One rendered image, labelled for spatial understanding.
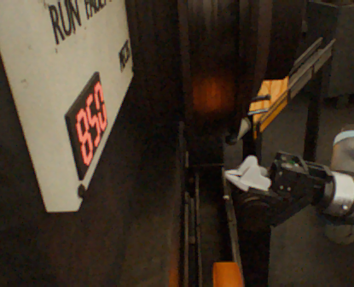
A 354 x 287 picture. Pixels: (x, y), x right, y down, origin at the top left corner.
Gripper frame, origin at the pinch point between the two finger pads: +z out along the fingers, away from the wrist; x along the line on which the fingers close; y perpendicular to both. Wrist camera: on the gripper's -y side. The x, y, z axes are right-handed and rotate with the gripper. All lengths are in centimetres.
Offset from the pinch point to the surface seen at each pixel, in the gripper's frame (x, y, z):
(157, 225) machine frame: 28.7, 8.1, 15.2
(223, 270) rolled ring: 31.8, 5.8, 5.7
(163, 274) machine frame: 36.8, 8.5, 14.0
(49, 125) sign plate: 49, 31, 25
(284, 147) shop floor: -143, -57, -68
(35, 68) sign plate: 49, 34, 25
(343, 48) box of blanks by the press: -192, 2, -98
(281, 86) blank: -63, 4, -24
